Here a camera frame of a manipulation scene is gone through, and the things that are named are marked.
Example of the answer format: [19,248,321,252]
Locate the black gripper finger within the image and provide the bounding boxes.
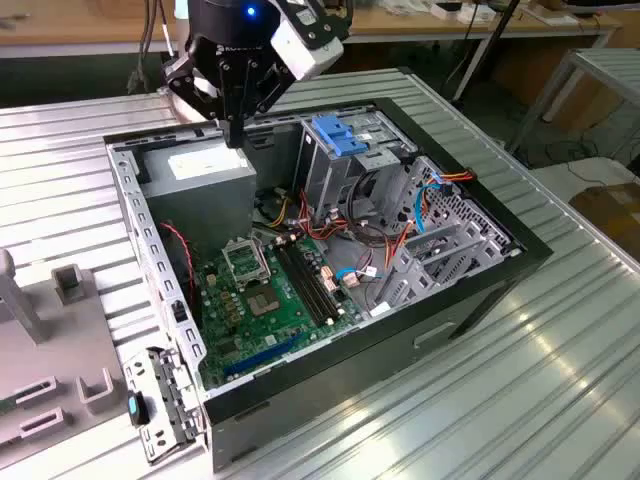
[235,58,295,148]
[162,49,238,149]

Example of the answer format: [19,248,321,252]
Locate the orange power wire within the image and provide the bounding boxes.
[384,169,476,271]

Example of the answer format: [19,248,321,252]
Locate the metal disk bay cage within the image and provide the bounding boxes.
[372,154,521,321]

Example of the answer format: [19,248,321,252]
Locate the blue plastic drive latch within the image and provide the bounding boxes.
[310,115,369,157]

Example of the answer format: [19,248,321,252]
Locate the metal optical drive cage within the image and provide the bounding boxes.
[292,107,419,221]

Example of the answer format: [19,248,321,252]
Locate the grey power supply unit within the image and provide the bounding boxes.
[137,137,259,251]

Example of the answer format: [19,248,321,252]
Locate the wooden desk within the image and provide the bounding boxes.
[0,0,624,59]

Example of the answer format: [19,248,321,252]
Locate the small white box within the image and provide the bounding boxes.
[457,4,501,26]
[432,1,464,21]

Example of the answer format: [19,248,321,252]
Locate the black RAM slot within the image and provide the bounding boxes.
[280,240,331,323]
[288,238,339,320]
[296,236,347,316]
[272,242,324,325]

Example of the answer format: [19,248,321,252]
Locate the CPU socket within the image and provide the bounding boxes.
[244,284,281,319]

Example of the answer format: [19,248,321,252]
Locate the green motherboard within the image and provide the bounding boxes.
[192,234,371,391]

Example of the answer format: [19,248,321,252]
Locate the black stand pole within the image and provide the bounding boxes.
[487,0,521,39]

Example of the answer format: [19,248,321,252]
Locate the blue expansion slot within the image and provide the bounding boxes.
[223,332,304,379]

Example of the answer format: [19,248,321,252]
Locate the grey parts rack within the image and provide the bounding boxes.
[0,247,151,471]

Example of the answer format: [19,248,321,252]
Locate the black open PC case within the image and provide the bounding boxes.
[102,97,555,474]

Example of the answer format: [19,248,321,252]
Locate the black clip with blue tab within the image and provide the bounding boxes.
[125,391,151,427]

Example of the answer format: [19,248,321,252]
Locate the brown cardboard box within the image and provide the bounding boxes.
[569,182,640,256]

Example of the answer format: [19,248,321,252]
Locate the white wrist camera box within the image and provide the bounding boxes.
[269,17,346,82]

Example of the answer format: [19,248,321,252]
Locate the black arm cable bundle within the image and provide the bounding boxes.
[127,0,179,94]

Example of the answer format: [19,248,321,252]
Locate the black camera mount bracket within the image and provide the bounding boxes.
[282,0,354,51]

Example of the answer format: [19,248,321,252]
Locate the yellow wire bundle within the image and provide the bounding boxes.
[269,189,297,229]

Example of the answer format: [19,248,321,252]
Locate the black wire loop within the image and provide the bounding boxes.
[347,172,396,246]

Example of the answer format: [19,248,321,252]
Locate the red orange wire bundle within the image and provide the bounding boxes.
[297,187,351,244]

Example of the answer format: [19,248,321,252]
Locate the red black fan wire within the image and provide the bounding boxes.
[159,222,199,304]

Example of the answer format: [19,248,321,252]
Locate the metal socket cover frame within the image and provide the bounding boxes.
[222,239,274,291]

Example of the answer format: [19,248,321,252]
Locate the blue data wire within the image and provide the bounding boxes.
[413,172,454,235]

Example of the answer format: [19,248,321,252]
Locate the metal slot retainer bracket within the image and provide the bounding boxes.
[122,347,209,464]

